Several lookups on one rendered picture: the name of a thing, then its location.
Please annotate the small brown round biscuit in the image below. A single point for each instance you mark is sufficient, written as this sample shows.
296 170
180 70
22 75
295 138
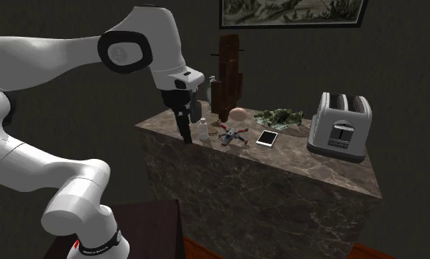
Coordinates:
213 131

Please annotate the white phone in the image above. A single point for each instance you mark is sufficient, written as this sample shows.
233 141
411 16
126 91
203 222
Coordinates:
267 138

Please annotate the small white bottle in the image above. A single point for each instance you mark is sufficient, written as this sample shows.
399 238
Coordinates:
203 131

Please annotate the grey red toy spaceship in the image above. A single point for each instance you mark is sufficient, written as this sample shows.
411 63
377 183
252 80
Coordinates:
231 135

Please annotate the green leafy salad heap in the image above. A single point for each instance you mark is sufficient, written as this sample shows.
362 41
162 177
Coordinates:
278 117

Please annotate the framed landscape wall picture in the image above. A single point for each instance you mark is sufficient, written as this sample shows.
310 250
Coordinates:
290 12

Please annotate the brown wooden knife block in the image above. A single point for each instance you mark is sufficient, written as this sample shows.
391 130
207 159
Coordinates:
229 79

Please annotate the silver toaster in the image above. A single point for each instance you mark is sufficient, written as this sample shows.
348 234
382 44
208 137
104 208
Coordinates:
340 129

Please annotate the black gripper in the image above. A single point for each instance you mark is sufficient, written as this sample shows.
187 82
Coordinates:
173 98

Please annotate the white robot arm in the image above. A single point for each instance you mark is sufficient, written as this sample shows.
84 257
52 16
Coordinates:
39 168

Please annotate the brown marble counter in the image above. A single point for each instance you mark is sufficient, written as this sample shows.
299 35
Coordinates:
258 208

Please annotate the beige egg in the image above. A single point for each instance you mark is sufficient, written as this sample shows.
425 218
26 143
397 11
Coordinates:
238 114

